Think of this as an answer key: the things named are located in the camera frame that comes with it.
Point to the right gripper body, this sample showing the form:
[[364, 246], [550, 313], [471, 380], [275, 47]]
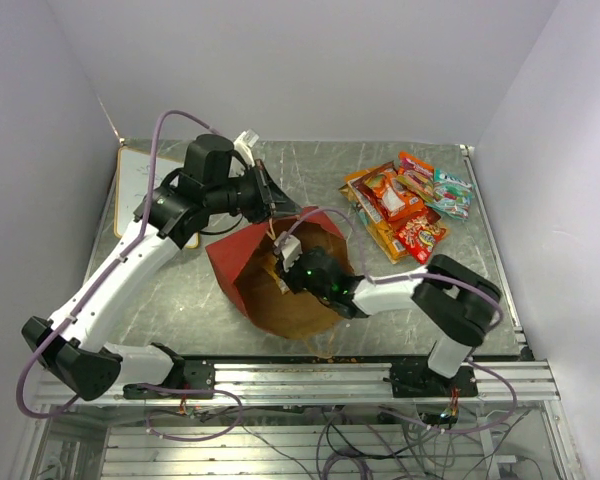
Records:
[[296, 277]]

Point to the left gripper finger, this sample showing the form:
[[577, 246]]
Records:
[[279, 215], [273, 196]]

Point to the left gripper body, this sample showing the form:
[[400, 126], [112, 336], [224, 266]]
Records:
[[246, 193]]

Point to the yellow small snack bag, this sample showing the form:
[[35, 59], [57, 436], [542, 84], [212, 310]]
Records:
[[283, 286]]

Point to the red paper bag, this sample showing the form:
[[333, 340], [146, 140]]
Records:
[[244, 265]]

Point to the brown teal chips bag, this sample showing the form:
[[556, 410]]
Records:
[[362, 206]]

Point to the red doritos bag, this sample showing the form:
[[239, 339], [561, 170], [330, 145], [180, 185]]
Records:
[[395, 204]]

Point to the orange white snack bag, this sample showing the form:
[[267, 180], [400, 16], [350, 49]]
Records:
[[395, 200]]

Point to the red fritos snack bag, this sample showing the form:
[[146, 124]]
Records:
[[421, 234]]

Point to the orange pink fox's candy bag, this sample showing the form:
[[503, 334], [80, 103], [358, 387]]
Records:
[[416, 175]]

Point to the green white snack bag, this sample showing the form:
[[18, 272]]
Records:
[[451, 195]]

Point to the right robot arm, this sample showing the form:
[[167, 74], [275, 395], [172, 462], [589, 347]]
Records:
[[462, 304]]

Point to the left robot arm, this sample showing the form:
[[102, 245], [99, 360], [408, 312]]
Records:
[[218, 176]]

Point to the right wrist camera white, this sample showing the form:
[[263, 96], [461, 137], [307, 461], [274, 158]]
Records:
[[287, 249]]

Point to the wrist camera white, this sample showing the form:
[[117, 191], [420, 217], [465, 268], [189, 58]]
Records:
[[243, 145], [287, 249]]

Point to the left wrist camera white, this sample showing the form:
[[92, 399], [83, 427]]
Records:
[[243, 145]]

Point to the white board with yellow frame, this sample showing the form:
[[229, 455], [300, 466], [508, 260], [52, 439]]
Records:
[[131, 186]]

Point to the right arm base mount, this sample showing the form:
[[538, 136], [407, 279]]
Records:
[[411, 378]]

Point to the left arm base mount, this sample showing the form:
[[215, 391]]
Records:
[[191, 379]]

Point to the aluminium frame rail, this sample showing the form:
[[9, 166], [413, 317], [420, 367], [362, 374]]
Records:
[[279, 384]]

